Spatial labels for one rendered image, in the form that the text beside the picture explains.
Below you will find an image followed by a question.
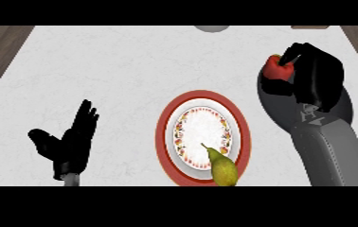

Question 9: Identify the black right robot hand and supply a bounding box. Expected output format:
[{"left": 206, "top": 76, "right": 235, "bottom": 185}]
[{"left": 259, "top": 42, "right": 346, "bottom": 114}]

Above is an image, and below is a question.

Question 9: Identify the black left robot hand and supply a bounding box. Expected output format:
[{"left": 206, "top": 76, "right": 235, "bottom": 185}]
[{"left": 27, "top": 98, "right": 101, "bottom": 182}]

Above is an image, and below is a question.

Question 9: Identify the dark grey pan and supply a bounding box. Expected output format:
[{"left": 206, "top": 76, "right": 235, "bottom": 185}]
[{"left": 256, "top": 67, "right": 354, "bottom": 132}]

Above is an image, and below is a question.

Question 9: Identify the red-rimmed white plate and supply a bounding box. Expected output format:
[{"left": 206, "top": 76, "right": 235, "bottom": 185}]
[{"left": 154, "top": 89, "right": 253, "bottom": 187}]

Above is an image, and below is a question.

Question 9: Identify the brown wooden object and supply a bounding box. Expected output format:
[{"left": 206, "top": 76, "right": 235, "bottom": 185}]
[{"left": 292, "top": 25, "right": 330, "bottom": 30}]

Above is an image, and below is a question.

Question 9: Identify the grey round object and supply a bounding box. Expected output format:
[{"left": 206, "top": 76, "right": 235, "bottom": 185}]
[{"left": 193, "top": 25, "right": 231, "bottom": 33}]

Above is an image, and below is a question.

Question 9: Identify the green pear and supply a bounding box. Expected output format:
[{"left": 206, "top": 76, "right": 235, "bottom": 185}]
[{"left": 200, "top": 142, "right": 240, "bottom": 187}]

